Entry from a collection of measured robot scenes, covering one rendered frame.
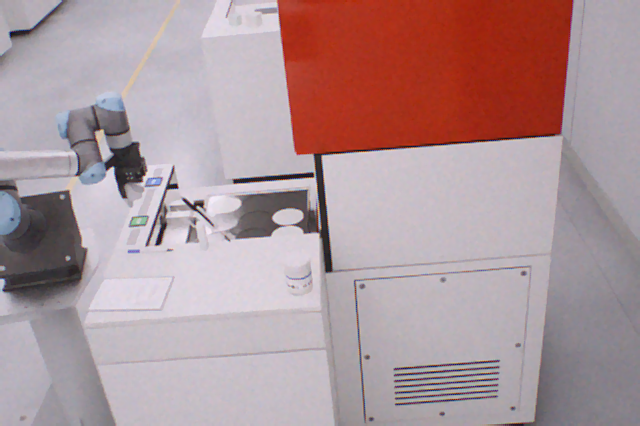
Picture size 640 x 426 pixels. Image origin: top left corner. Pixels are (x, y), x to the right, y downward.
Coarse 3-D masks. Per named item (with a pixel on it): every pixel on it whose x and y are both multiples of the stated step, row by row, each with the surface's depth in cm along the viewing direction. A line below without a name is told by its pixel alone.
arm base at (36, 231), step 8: (32, 208) 227; (32, 216) 220; (40, 216) 225; (32, 224) 219; (40, 224) 223; (32, 232) 220; (40, 232) 223; (0, 240) 221; (8, 240) 217; (16, 240) 218; (24, 240) 219; (32, 240) 222; (40, 240) 225; (8, 248) 222; (16, 248) 221; (24, 248) 222; (32, 248) 225
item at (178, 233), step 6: (192, 210) 248; (192, 222) 244; (168, 228) 239; (174, 228) 239; (180, 228) 238; (186, 228) 238; (192, 228) 243; (168, 234) 236; (174, 234) 235; (180, 234) 235; (186, 234) 235; (168, 240) 233; (174, 240) 232; (180, 240) 232; (186, 240) 233
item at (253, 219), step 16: (272, 192) 250; (288, 192) 249; (304, 192) 248; (208, 208) 244; (240, 208) 242; (256, 208) 242; (272, 208) 241; (288, 208) 240; (304, 208) 239; (224, 224) 235; (240, 224) 234; (256, 224) 233; (272, 224) 232; (304, 224) 230; (208, 240) 227; (224, 240) 226
